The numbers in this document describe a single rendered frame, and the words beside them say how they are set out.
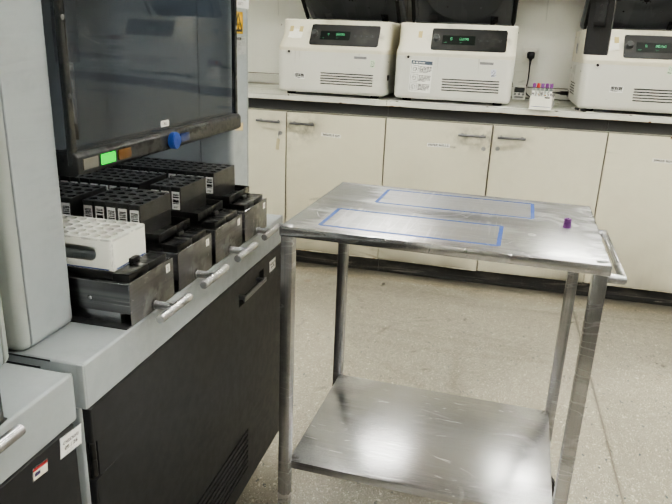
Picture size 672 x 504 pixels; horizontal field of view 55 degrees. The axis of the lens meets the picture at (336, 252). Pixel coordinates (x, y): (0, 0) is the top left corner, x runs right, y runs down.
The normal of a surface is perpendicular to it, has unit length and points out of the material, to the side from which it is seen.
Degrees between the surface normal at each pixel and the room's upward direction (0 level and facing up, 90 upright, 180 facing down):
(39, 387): 0
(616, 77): 90
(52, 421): 90
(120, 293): 90
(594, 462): 0
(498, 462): 0
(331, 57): 90
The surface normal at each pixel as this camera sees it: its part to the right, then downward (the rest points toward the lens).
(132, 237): 0.97, 0.11
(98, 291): -0.25, 0.29
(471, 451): 0.04, -0.95
